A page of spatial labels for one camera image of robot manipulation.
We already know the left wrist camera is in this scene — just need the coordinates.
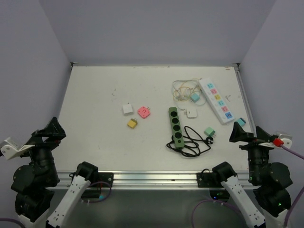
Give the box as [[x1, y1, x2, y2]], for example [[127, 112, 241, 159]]
[[0, 137, 34, 160]]

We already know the aluminium mounting rail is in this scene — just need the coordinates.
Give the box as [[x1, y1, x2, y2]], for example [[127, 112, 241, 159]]
[[29, 170, 282, 190]]

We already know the pink plug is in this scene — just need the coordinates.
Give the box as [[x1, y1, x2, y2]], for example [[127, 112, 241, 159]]
[[137, 106, 151, 119]]

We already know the white plug adapter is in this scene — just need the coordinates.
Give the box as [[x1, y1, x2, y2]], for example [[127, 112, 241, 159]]
[[184, 107, 198, 119]]

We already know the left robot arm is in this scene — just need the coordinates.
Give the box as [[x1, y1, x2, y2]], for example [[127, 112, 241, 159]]
[[11, 117, 99, 228]]

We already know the green power strip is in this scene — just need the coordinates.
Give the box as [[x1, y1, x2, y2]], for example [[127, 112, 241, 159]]
[[168, 107, 185, 149]]

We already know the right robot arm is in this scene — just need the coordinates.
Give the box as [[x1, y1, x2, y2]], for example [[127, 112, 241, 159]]
[[211, 122, 293, 228]]

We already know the teal cube plug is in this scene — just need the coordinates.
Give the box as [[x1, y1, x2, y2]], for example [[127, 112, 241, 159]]
[[236, 118, 247, 127]]

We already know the green cube plug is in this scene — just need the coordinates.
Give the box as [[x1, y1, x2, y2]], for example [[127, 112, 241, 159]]
[[204, 127, 216, 137]]

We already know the black power cord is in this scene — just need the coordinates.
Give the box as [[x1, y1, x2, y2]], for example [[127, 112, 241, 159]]
[[166, 125, 215, 158]]

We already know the small yellow plug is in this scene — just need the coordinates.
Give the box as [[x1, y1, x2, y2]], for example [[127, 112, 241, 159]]
[[127, 118, 138, 129]]

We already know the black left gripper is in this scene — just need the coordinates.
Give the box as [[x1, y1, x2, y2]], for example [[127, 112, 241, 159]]
[[17, 116, 65, 183]]

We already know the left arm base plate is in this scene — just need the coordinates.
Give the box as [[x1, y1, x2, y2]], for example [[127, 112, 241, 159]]
[[93, 172, 114, 190]]

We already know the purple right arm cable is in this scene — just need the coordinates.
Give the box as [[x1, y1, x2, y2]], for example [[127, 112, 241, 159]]
[[191, 145, 304, 228]]

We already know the light blue charger plug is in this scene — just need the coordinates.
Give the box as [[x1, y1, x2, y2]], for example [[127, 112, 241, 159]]
[[190, 93, 200, 103]]

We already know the white cube charger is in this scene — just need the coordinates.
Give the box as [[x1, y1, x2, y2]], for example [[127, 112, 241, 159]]
[[122, 103, 133, 116]]

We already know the white multi-socket power strip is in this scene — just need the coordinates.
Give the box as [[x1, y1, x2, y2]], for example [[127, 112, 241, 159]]
[[198, 78, 235, 124]]

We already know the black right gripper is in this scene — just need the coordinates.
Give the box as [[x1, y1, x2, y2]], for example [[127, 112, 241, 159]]
[[229, 120, 276, 181]]

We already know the yellow usb cable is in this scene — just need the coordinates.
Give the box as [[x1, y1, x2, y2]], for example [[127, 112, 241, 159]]
[[173, 78, 202, 102]]

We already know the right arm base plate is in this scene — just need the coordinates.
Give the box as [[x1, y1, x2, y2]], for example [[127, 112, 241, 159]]
[[196, 170, 229, 188]]

